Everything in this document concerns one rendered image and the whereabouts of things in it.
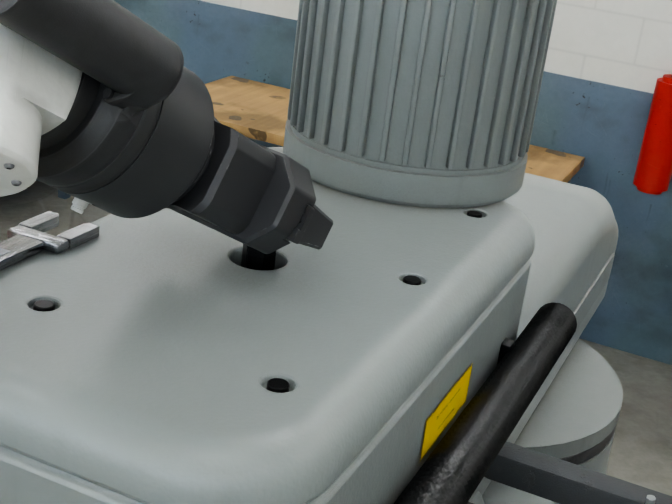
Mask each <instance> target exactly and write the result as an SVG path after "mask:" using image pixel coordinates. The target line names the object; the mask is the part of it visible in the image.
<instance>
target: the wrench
mask: <svg viewBox="0 0 672 504"><path fill-rule="evenodd" d="M58 225H59V214H58V213H55V212H51V211H47V212H45V213H42V214H40V215H38V216H35V217H33V218H30V219H28V220H26V221H23V222H21V223H19V225H17V226H14V227H12V228H10V229H8V230H7V238H8V239H6V240H3V241H1V242H0V270H3V269H5V268H7V267H9V266H11V265H13V264H16V263H18V262H20V261H22V260H24V259H26V258H29V257H31V256H33V255H35V254H37V253H40V252H42V251H43V250H46V251H49V252H52V253H55V254H59V253H61V252H64V251H66V250H68V249H69V250H71V249H73V248H75V247H77V246H79V245H82V244H84V243H86V242H88V241H90V240H92V239H94V238H96V237H98V236H99V227H100V226H98V225H95V224H91V223H83V224H81V225H79V226H77V227H74V228H72V229H70V230H68V231H65V232H63V233H61V234H59V235H57V236H54V235H51V234H47V233H44V232H46V231H48V230H50V229H53V228H55V227H57V226H58Z"/></svg>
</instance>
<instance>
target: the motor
mask: <svg viewBox="0 0 672 504"><path fill-rule="evenodd" d="M556 5H557V0H299V9H298V19H297V28H296V38H295V47H294V57H293V67H292V76H291V86H290V95H289V105H288V115H287V121H286V126H285V136H284V146H283V154H285V155H287V156H289V157H290V158H292V159H293V160H295V161H297V162H298V163H300V164H301V165H303V166H304V167H306V168H307V169H308V170H309V172H310V176H311V180H313V181H315V182H317V183H319V184H321V185H324V186H326V187H329V188H331V189H334V190H337V191H340V192H343V193H346V194H350V195H353V196H357V197H361V198H365V199H370V200H375V201H379V202H385V203H391V204H398V205H405V206H414V207H426V208H468V207H477V206H484V205H489V204H493V203H497V202H500V201H502V200H505V199H507V198H509V197H510V196H511V195H513V194H515V193H516V192H518V191H519V190H520V189H521V187H522V185H523V180H524V174H525V169H526V164H527V159H528V155H527V152H528V150H529V145H530V140H531V135H532V129H533V124H534V119H535V114H536V109H537V104H538V98H539V93H540V88H541V83H542V78H543V72H544V67H545V62H546V57H547V52H548V46H549V41H550V36H551V31H552V26H553V21H554V15H555V10H556Z"/></svg>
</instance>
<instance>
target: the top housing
mask: <svg viewBox="0 0 672 504"><path fill-rule="evenodd" d="M312 184H313V188H314V192H315V196H316V202H315V205H316V206H317V207H318V208H319V209H320V210H321V211H323V212H324V213H325V214H326V215H327V216H328V217H329V218H330V219H332V220H333V225H332V228H331V230H330V232H329V234H328V236H327V238H326V240H325V242H324V244H323V246H322V248H321V249H319V250H318V249H315V248H312V247H308V246H305V245H302V244H295V243H293V242H291V241H289V242H290V244H288V245H286V246H284V247H282V248H280V249H278V250H276V256H275V266H274V270H253V269H248V268H244V267H241V261H242V250H243V243H241V242H239V241H237V240H235V239H232V238H230V237H228V236H226V235H224V234H222V233H220V232H218V231H215V230H213V229H211V228H209V227H207V226H205V225H203V224H201V223H199V222H196V221H194V220H192V219H190V218H188V217H186V216H184V215H182V214H179V213H177V212H175V211H173V210H171V209H168V208H164V209H162V210H161V211H159V212H157V213H154V214H152V215H149V216H146V217H141V218H122V217H118V216H115V215H113V214H110V215H107V216H105V217H103V218H101V219H98V220H96V221H94V222H92V223H91V224H95V225H98V226H100V227H99V236H98V237H96V238H94V239H92V240H90V241H88V242H86V243H84V244H82V245H79V246H77V247H75V248H73V249H71V250H69V249H68V250H66V251H64V252H61V253H59V254H55V253H52V252H49V251H46V250H43V251H42V252H40V253H37V254H35V255H33V256H31V257H29V258H26V259H24V260H22V261H20V262H18V263H16V264H13V265H11V266H9V267H7V268H5V269H3V270H0V504H394V502H395V501H396V500H397V498H398V497H399V496H400V495H401V493H402V492H403V491H404V489H405V488H406V486H407V485H408V484H409V482H410V481H411V480H412V478H413V477H414V476H415V474H416V473H417V472H418V471H419V469H420V468H421V467H422V465H423V464H424V462H425V461H426V460H427V458H428V457H429V456H430V454H431V453H432V452H433V450H434V449H435V448H436V446H437V445H438V444H439V442H440V441H441V440H442V438H443V437H444V436H445V434H446V433H447V432H448V430H449V429H450V428H451V426H452V425H453V424H454V422H455V421H456V420H457V418H458V417H459V416H460V414H461V413H462V412H463V410H464V409H465V408H466V406H467V405H468V404H469V402H470V401H471V400H472V398H473V397H474V396H475V394H476V393H477V391H478V390H479V389H480V387H481V386H482V385H483V383H484V382H485V381H486V380H487V378H488V377H489V376H490V374H491V373H492V371H493V370H494V369H495V367H496V366H497V362H498V357H499V352H500V347H501V344H502V342H503V341H504V339H505V338H508V339H512V340H514V341H516V337H517V332H518V327H519V322H520V317H521V312H522V307H523V302H524V297H525V292H526V288H527V283H528V278H529V273H530V268H531V256H532V254H533V252H534V248H535V232H534V229H533V226H532V224H531V222H530V221H529V219H528V218H527V217H526V215H525V214H524V213H523V212H522V211H520V210H519V209H517V208H515V207H514V206H512V205H510V204H508V203H506V202H503V201H500V202H497V203H493V204H489V205H484V206H477V207H468V208H426V207H414V206H405V205H398V204H391V203H385V202H379V201H375V200H370V199H365V198H361V197H357V196H353V195H350V194H346V193H343V192H340V191H337V190H334V189H331V188H329V187H326V186H324V185H321V184H319V183H317V182H315V181H313V180H312Z"/></svg>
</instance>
